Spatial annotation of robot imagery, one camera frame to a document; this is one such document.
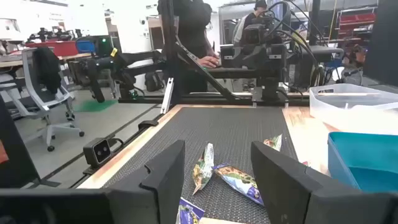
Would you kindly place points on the person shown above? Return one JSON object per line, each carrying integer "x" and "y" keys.
{"x": 192, "y": 25}
{"x": 248, "y": 20}

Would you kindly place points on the black table clamp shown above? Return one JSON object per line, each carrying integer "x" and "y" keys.
{"x": 148, "y": 123}

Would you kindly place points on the red background table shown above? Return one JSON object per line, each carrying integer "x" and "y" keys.
{"x": 62, "y": 48}

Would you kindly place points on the green granola bar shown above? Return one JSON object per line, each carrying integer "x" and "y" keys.
{"x": 203, "y": 168}
{"x": 275, "y": 142}

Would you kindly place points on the red shelf rack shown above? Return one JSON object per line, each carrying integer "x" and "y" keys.
{"x": 357, "y": 18}

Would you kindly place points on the black table-level camera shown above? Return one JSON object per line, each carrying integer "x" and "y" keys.
{"x": 97, "y": 151}

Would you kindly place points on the person's hand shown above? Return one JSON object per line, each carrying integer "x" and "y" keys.
{"x": 209, "y": 61}

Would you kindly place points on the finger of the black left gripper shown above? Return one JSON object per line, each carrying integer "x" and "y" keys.
{"x": 227, "y": 57}
{"x": 277, "y": 56}

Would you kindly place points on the silver metal bracket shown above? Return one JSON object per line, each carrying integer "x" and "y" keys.
{"x": 167, "y": 95}

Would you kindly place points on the black jacket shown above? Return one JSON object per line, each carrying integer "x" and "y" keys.
{"x": 46, "y": 68}

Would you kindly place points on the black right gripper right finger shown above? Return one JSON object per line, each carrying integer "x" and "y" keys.
{"x": 286, "y": 193}

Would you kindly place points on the black backpack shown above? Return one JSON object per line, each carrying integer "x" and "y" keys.
{"x": 154, "y": 81}

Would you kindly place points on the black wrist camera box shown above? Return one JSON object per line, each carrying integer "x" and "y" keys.
{"x": 258, "y": 31}

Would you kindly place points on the clear plastic bin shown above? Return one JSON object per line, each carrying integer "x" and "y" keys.
{"x": 342, "y": 109}

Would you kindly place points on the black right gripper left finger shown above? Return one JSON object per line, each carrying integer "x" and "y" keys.
{"x": 161, "y": 186}

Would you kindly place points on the blue plastic bin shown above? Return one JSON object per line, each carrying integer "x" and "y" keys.
{"x": 367, "y": 149}

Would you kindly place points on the black background robot arm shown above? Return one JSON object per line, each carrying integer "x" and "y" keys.
{"x": 140, "y": 57}

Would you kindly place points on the blue crate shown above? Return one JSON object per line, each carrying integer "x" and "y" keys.
{"x": 85, "y": 46}

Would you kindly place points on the grey woven table mat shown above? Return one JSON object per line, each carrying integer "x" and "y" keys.
{"x": 230, "y": 130}

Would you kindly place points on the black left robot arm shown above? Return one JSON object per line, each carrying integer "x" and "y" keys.
{"x": 270, "y": 88}

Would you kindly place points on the grey office chair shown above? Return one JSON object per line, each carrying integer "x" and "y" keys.
{"x": 28, "y": 68}

